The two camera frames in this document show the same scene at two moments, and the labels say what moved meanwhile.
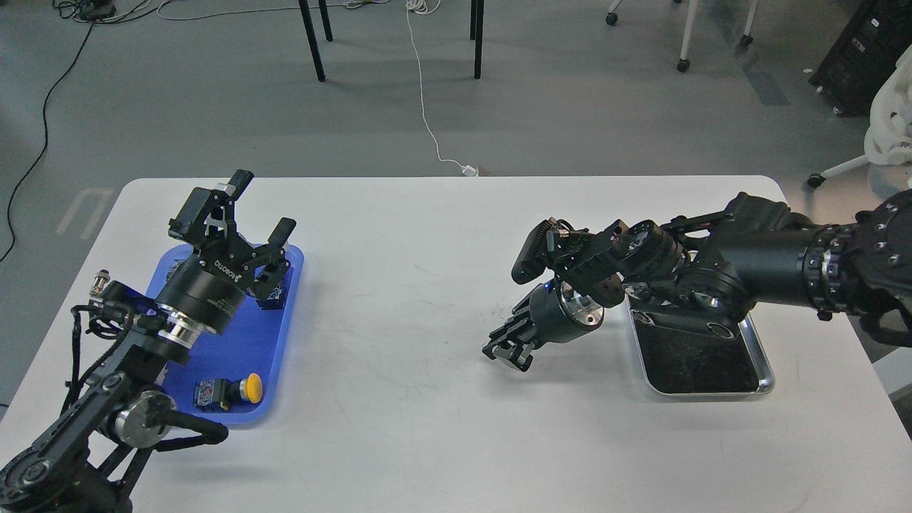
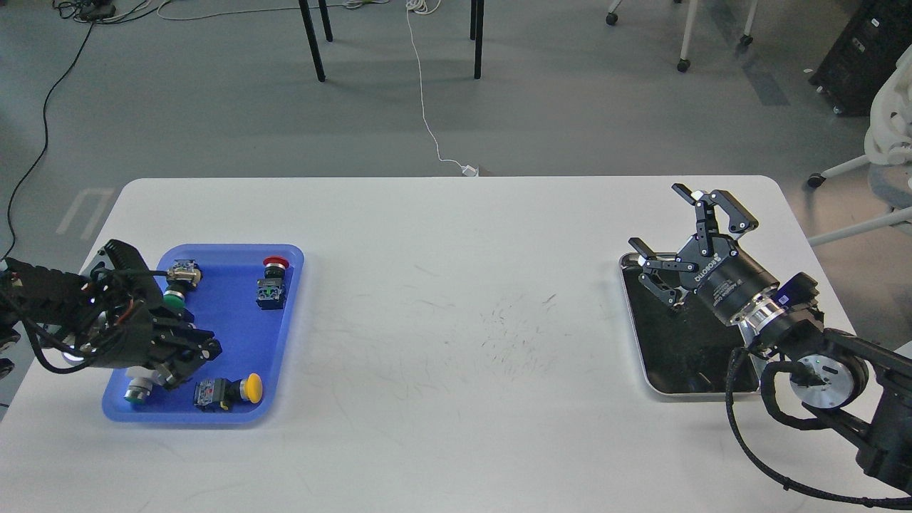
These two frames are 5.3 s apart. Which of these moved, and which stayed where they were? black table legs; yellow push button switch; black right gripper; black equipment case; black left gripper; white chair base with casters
Moved: black left gripper; black right gripper
Stayed: white chair base with casters; yellow push button switch; black equipment case; black table legs
